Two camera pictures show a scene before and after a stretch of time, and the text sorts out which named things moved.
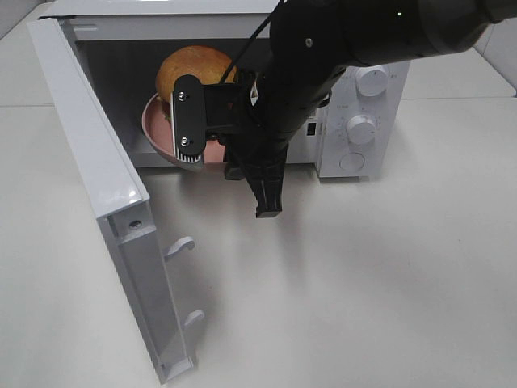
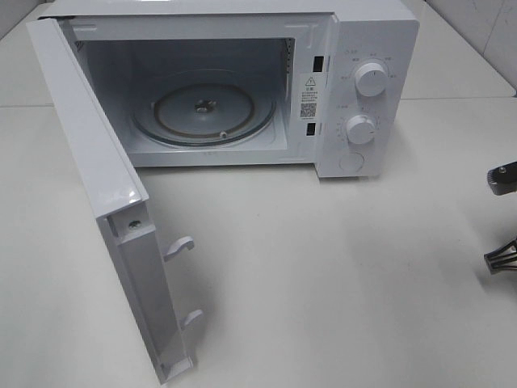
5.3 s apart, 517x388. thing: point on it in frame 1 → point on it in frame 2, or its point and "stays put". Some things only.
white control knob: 361,130 stays put
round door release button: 352,162 stays put
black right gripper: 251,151 → 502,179
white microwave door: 121,204 stays put
